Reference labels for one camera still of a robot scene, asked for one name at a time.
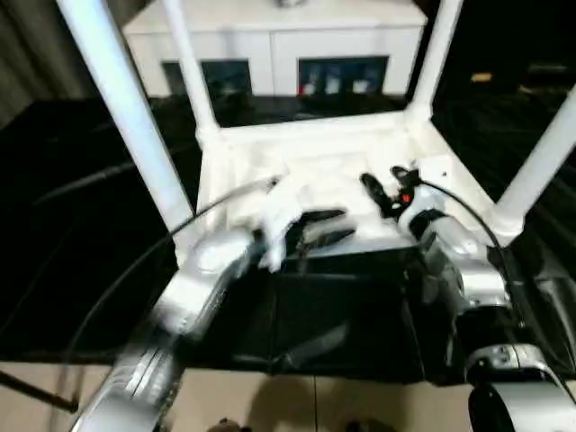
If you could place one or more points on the white plastic table top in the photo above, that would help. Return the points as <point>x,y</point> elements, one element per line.
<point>315,148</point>

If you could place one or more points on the white plastic table leg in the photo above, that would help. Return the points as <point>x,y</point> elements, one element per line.
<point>438,58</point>
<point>189,67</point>
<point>121,112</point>
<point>540,157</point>

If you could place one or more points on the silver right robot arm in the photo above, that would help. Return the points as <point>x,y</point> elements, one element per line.
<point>450,252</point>

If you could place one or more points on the small tan box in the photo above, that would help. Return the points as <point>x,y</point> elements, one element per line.
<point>480,77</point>

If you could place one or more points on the white sideboard with glass doors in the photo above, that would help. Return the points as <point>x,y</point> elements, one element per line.
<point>270,45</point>

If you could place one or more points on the dark robot body part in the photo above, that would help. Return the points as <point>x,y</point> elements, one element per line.
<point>227,425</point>

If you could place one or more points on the black plastic cover mat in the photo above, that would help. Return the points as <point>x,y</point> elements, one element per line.
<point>67,202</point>

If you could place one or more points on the black tripod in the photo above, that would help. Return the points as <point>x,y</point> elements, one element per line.
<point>36,389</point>

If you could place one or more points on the grey curtain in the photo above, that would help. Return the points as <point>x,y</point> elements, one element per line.
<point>36,54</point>

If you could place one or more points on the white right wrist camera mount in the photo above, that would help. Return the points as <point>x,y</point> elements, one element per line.
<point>427,189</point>

